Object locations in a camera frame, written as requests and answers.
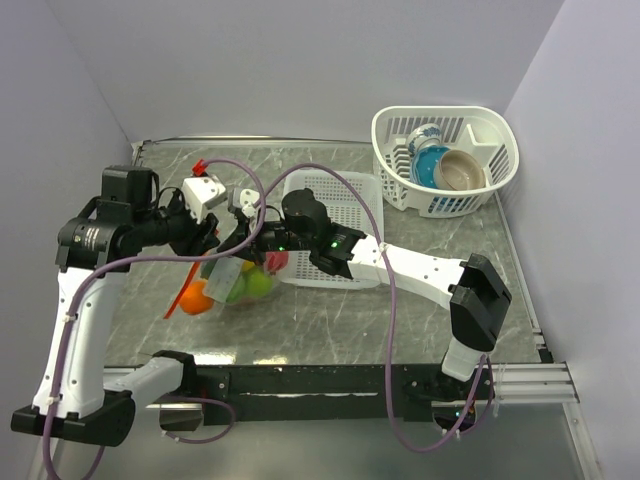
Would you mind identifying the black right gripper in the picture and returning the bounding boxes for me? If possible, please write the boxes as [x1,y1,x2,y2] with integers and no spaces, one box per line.
[218,212,314,266]

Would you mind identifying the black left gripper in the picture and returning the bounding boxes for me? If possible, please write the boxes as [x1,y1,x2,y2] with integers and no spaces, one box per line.
[133,186,220,260]

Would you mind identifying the green fake apple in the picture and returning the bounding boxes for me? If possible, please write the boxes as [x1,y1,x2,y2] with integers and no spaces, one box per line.
[244,266,273,299]

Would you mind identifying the clear zip top bag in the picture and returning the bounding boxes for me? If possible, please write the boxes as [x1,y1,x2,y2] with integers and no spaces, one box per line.
[164,257,280,319]

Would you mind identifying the fake orange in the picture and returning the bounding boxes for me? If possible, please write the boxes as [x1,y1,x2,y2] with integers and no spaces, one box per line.
[178,279,215,315]

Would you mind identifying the red fake apple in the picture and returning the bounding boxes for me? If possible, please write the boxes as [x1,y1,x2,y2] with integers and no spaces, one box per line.
[265,251,289,275]

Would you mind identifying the light green bumpy fruit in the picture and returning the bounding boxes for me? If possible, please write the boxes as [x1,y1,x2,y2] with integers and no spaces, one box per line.
[225,274,246,304]

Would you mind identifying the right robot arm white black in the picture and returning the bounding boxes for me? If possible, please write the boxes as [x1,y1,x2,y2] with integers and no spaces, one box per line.
[222,188,512,399]

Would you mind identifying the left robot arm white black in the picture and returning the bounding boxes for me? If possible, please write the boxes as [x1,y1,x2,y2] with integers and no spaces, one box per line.
[10,166,227,447]

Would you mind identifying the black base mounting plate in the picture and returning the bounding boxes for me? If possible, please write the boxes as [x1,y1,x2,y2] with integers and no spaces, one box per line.
[160,364,472,422]

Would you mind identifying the teal bowl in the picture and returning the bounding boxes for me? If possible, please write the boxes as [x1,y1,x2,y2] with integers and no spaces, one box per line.
[410,146,449,189]

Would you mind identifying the blue white porcelain cup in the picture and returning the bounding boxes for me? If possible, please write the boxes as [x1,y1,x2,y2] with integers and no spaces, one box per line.
[405,123,442,156]

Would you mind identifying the white oval dish basket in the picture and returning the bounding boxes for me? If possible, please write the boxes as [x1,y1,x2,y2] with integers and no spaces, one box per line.
[371,106,520,218]

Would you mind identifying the beige ceramic bowl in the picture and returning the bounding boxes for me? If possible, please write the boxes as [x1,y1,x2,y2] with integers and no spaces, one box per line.
[435,150,486,191]

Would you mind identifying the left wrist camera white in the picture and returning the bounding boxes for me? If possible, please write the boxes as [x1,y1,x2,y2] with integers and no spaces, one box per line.
[181,175,227,224]

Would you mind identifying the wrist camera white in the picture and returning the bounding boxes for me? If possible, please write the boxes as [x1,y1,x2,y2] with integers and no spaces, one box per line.
[181,175,227,224]
[227,187,260,219]

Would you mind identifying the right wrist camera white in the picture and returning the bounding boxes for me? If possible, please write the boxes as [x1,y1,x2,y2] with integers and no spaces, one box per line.
[227,187,260,219]

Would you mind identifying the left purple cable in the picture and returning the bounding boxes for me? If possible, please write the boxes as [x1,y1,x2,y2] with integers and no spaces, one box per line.
[41,157,268,480]

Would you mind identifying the purple cable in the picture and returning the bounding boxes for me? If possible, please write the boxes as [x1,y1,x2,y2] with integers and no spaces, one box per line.
[41,157,268,480]
[249,163,496,453]

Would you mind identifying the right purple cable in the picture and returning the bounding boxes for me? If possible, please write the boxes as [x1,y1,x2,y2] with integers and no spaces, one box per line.
[249,163,496,453]

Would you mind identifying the aluminium rail frame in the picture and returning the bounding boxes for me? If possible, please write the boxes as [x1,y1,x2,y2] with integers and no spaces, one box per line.
[27,139,601,480]

